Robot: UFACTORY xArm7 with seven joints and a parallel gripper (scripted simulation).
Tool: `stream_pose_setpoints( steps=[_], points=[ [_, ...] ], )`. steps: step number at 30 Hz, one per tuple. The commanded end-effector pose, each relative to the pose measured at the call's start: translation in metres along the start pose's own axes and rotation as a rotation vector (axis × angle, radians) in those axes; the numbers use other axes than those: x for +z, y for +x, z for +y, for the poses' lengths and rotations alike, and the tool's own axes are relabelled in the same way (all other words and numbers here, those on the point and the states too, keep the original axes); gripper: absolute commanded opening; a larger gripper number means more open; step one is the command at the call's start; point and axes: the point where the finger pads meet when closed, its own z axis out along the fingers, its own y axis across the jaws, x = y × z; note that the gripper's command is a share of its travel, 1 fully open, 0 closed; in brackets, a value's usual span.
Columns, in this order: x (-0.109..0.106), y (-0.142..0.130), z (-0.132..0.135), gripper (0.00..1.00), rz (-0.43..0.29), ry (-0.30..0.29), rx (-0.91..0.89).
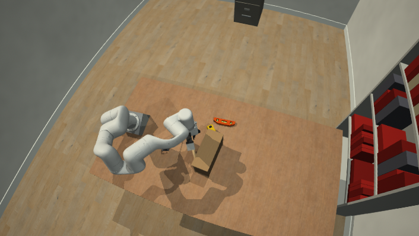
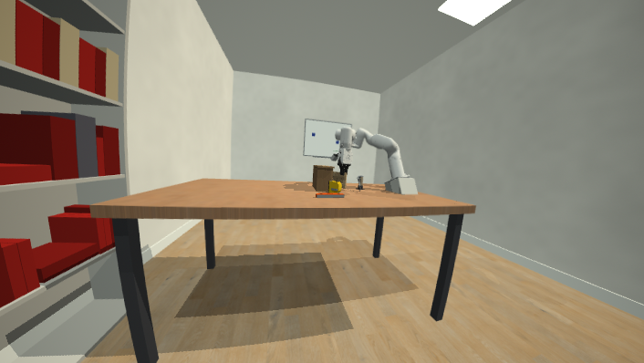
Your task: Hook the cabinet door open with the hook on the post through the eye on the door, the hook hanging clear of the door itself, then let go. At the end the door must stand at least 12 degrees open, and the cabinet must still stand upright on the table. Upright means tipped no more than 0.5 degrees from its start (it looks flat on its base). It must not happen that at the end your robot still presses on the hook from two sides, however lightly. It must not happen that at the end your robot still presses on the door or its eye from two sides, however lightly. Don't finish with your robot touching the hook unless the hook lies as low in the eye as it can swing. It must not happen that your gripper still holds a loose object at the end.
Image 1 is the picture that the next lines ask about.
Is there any orange spirit level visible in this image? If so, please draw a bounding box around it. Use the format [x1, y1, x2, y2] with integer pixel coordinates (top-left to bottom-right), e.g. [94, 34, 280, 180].
[214, 117, 235, 126]

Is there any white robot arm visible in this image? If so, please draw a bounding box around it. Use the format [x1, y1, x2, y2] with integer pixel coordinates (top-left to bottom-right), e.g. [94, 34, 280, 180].
[93, 106, 197, 175]

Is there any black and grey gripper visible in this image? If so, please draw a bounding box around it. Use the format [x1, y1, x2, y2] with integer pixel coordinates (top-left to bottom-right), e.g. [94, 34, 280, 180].
[189, 124, 201, 140]

